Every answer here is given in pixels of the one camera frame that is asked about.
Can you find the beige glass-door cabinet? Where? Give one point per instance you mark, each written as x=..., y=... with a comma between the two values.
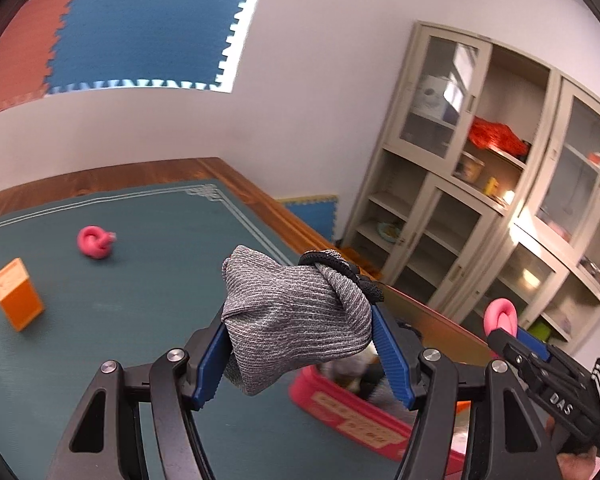
x=505, y=220

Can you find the green desk mat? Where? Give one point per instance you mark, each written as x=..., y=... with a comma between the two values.
x=130, y=285

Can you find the small blue foam mat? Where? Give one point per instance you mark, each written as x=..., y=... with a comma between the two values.
x=312, y=217

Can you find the orange foam wall mat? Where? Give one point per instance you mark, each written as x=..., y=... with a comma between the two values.
x=20, y=60

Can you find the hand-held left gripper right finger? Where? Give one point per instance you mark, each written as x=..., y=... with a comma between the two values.
x=395, y=360

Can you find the red plastic bin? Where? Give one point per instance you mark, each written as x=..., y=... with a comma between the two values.
x=360, y=417

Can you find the small yellow bottle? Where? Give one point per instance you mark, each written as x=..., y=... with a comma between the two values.
x=490, y=186

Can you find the grey sock with black cuff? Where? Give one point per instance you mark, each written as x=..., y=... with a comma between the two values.
x=290, y=320

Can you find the blue foam wall mat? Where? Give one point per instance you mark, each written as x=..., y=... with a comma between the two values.
x=145, y=25

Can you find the red mesh bag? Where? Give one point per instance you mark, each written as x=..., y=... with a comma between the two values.
x=495, y=135

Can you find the plate in cabinet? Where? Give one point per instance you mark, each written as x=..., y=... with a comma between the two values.
x=390, y=231

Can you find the small orange box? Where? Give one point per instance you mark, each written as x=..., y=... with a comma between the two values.
x=17, y=295

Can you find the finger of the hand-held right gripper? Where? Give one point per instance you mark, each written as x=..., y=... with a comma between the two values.
x=555, y=357
x=540, y=380

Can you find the person's right hand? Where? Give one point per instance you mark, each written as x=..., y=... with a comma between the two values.
x=577, y=467

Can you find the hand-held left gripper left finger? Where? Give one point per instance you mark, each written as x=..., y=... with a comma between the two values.
x=207, y=375

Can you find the green box in cabinet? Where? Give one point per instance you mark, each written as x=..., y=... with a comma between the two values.
x=540, y=332

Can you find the small orange cabinet item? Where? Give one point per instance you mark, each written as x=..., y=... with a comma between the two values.
x=596, y=160

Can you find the white paper roll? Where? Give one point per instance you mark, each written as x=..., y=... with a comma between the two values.
x=430, y=97

